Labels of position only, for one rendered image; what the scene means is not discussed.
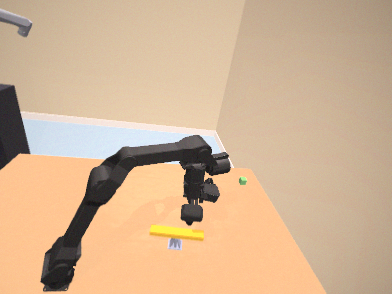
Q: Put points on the small green block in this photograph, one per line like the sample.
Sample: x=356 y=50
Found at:
x=242 y=181

